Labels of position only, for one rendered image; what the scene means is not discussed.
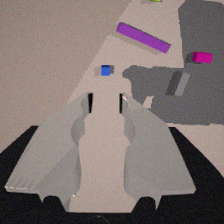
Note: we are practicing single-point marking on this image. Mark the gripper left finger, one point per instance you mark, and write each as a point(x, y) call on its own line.
point(44, 161)

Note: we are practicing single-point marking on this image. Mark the small blue block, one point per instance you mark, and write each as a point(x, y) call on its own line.
point(105, 70)

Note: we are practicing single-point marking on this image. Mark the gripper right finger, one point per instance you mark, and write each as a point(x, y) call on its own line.
point(160, 162)

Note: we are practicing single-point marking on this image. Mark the purple rod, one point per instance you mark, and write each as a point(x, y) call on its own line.
point(142, 37)

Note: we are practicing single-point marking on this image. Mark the magenta rod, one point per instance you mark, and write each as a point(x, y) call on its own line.
point(202, 57)

